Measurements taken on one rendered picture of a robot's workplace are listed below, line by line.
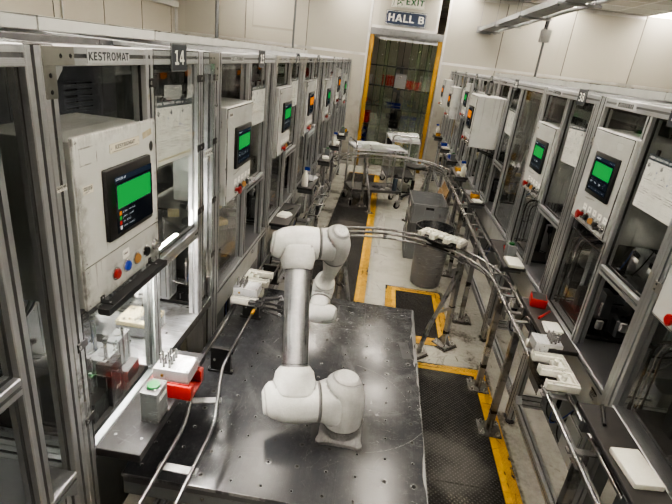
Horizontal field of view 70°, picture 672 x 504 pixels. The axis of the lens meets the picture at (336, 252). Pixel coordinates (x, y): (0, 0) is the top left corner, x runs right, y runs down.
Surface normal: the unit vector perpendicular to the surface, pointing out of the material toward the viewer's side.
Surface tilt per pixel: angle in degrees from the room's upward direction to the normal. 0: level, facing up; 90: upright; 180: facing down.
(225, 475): 0
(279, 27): 90
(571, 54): 90
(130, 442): 0
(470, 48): 90
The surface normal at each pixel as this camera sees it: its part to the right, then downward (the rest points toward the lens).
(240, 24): -0.11, 0.37
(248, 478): 0.11, -0.92
